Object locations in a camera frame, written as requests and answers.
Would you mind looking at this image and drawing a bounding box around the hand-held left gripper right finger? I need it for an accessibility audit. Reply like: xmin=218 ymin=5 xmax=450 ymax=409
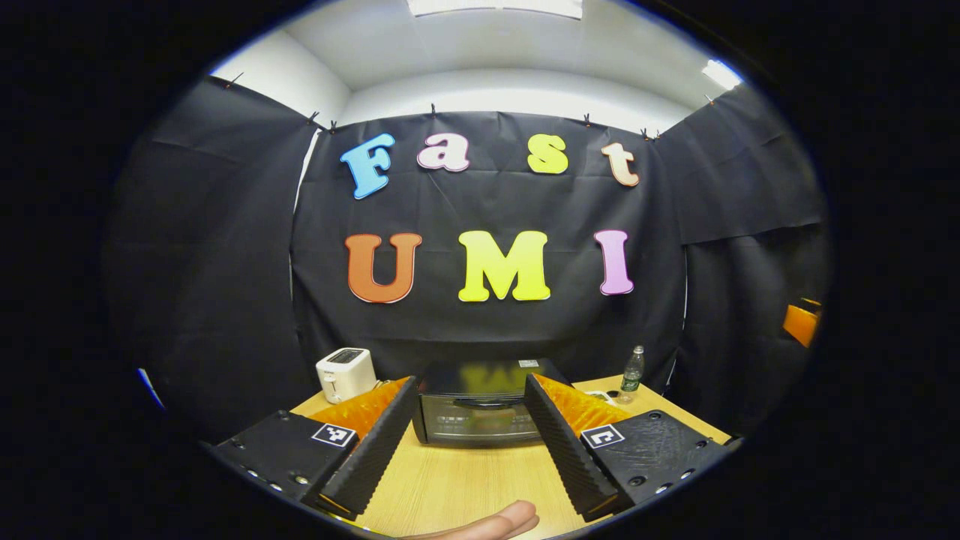
xmin=523 ymin=373 xmax=734 ymax=524

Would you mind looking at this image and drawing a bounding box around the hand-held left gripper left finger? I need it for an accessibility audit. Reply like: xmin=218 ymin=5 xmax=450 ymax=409
xmin=212 ymin=376 xmax=421 ymax=520

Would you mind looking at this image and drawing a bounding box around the black electric oven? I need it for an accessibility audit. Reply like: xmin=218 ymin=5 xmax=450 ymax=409
xmin=411 ymin=358 xmax=575 ymax=449

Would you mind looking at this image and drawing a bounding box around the white toaster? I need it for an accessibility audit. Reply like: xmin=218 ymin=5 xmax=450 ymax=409
xmin=316 ymin=347 xmax=378 ymax=404

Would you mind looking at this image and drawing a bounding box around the clear plastic water bottle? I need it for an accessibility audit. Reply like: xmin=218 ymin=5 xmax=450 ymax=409
xmin=621 ymin=346 xmax=646 ymax=404

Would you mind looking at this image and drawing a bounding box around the black backdrop cloth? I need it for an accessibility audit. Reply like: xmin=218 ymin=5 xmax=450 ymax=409
xmin=105 ymin=75 xmax=830 ymax=443

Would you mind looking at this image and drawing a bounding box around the ceiling light panel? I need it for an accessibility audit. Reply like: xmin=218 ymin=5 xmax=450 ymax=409
xmin=701 ymin=60 xmax=743 ymax=91
xmin=407 ymin=0 xmax=584 ymax=20

